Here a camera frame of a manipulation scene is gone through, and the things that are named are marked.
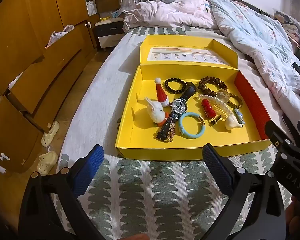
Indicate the red santa hat clip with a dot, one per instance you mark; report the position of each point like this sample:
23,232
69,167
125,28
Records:
161,95

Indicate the pearl claw hair clip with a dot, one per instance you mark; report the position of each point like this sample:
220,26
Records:
222,105

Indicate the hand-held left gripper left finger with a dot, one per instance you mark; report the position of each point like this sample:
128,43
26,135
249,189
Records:
90,170

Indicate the wooden wardrobe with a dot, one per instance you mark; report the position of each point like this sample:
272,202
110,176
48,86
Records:
15,42

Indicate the patterned cushion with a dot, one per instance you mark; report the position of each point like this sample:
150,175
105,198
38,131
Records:
288,27

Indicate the dark nightstand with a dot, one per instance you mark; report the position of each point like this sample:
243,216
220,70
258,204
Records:
110,33

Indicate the cream plush hair clip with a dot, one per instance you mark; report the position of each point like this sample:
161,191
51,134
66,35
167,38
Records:
232,123

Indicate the green leaf patterned bedspread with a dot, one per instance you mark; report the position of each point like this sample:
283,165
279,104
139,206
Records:
140,192

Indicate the plastic bag in drawer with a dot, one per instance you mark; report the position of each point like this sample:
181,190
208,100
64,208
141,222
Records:
56,36

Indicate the red ball hair clip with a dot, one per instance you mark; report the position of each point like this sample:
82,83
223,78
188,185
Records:
209,110

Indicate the pink duvet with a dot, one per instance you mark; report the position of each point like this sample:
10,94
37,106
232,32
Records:
165,12

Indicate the light blue printed duvet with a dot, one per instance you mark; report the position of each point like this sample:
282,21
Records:
252,35

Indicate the white paper bag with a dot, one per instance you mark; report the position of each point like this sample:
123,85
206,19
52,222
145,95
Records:
92,8

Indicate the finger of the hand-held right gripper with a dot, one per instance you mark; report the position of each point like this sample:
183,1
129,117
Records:
275,131

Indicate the white rabbit hair clip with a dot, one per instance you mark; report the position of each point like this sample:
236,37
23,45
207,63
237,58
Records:
156,112

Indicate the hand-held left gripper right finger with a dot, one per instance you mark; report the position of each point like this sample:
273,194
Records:
216,167

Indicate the light blue bangle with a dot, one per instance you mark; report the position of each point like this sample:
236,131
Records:
181,127

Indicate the yellow cardboard box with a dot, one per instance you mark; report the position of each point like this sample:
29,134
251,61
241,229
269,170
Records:
145,90

